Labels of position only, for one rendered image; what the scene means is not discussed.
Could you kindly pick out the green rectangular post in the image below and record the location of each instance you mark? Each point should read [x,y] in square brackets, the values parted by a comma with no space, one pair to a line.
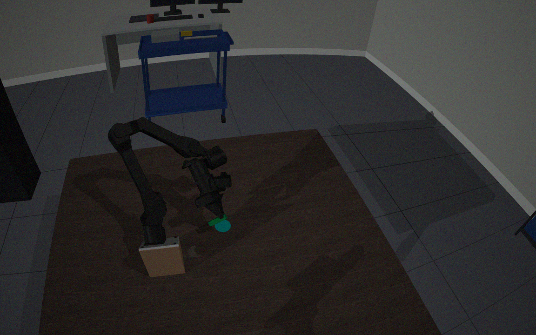
[217,220]

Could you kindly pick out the cyan circle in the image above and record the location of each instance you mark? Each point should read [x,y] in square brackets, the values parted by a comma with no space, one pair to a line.
[223,226]

